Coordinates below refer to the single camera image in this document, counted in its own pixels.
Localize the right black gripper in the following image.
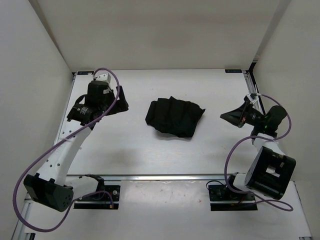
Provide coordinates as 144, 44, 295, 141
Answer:
220, 101, 266, 128

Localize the black skirt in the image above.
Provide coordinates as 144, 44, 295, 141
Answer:
145, 96, 205, 138

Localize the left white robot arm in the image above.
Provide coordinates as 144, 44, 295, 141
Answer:
23, 80, 129, 212

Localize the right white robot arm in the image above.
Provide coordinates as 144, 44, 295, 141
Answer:
220, 93, 296, 200

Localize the right blue corner label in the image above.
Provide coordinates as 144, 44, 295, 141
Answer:
224, 69, 243, 74

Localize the blue corner label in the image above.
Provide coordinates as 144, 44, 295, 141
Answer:
76, 71, 94, 76
224, 69, 243, 74

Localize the left blue corner label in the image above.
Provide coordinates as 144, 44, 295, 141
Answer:
76, 71, 94, 76

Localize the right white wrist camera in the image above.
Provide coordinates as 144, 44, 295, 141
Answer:
244, 93, 261, 109

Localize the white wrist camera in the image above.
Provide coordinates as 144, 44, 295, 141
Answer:
244, 93, 261, 109
93, 73, 111, 85

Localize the aluminium right side rail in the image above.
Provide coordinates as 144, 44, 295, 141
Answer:
242, 70, 266, 114

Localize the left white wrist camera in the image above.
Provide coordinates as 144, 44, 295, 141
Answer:
93, 73, 111, 85

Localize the aluminium front rail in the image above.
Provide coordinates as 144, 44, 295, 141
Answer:
93, 173, 225, 181

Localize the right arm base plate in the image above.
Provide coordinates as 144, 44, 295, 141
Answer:
205, 180, 258, 212

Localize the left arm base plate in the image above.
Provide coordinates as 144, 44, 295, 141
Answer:
65, 174, 121, 210

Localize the aluminium left frame rail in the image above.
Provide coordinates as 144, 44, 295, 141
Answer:
6, 194, 38, 240

